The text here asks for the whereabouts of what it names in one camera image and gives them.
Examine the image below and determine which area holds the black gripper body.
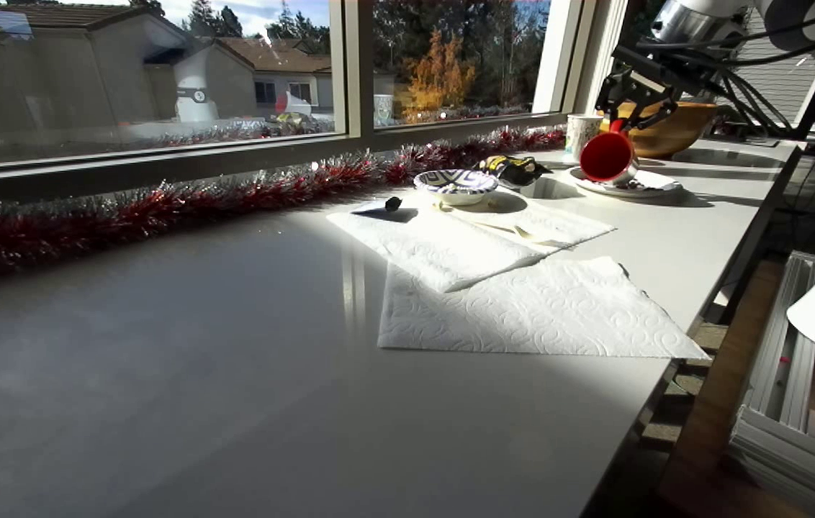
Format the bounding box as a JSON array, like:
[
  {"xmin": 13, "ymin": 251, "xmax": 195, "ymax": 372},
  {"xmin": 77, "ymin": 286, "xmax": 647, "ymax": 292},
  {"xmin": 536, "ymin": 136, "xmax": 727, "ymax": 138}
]
[{"xmin": 598, "ymin": 43, "xmax": 717, "ymax": 125}]

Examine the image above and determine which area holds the patterned paper cup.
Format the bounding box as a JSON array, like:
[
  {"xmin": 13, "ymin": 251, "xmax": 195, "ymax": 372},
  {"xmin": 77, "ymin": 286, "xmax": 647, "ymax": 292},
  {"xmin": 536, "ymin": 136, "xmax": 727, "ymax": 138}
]
[{"xmin": 562, "ymin": 113, "xmax": 604, "ymax": 162}]

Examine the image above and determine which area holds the bamboo steamer basket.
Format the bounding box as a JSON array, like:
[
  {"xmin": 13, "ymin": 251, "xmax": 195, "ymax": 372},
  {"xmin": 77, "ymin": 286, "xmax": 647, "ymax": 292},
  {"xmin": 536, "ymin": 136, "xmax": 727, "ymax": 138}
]
[{"xmin": 619, "ymin": 99, "xmax": 723, "ymax": 162}]

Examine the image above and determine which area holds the white round plate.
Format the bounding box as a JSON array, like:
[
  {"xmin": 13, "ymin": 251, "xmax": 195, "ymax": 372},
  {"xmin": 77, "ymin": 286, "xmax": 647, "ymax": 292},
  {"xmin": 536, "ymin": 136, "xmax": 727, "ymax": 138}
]
[{"xmin": 566, "ymin": 165, "xmax": 689, "ymax": 204}]

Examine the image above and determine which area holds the black yellow snack packet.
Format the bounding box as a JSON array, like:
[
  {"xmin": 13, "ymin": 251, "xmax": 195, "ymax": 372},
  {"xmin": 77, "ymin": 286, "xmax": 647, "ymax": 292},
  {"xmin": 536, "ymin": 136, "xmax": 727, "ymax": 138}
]
[{"xmin": 478, "ymin": 154, "xmax": 552, "ymax": 188}]

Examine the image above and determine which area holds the blue patterned bowl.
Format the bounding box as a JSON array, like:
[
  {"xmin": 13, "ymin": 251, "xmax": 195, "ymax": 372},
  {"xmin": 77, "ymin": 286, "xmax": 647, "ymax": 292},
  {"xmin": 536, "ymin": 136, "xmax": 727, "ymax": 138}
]
[{"xmin": 412, "ymin": 168, "xmax": 503, "ymax": 210}]

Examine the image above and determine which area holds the white embossed paper towel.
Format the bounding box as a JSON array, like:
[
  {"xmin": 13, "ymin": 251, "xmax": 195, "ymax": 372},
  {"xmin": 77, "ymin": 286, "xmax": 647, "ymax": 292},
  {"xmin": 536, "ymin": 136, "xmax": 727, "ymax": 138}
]
[
  {"xmin": 321, "ymin": 195, "xmax": 619, "ymax": 297},
  {"xmin": 373, "ymin": 254, "xmax": 714, "ymax": 365}
]

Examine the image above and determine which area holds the red tinsel garland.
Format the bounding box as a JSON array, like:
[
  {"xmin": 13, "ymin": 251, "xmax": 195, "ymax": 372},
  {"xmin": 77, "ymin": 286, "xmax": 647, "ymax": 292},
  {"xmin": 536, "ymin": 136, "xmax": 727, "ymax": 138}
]
[{"xmin": 0, "ymin": 125, "xmax": 566, "ymax": 287}]

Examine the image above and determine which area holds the window frame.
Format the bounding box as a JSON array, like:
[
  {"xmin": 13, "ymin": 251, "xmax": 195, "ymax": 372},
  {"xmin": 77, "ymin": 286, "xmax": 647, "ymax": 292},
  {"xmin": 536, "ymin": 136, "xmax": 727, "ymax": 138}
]
[{"xmin": 0, "ymin": 0, "xmax": 631, "ymax": 189}]

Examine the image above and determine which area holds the aluminium rail frame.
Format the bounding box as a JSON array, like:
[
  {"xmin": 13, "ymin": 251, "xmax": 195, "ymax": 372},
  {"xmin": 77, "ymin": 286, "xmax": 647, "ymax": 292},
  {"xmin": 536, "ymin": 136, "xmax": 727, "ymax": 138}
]
[{"xmin": 726, "ymin": 248, "xmax": 815, "ymax": 518}]

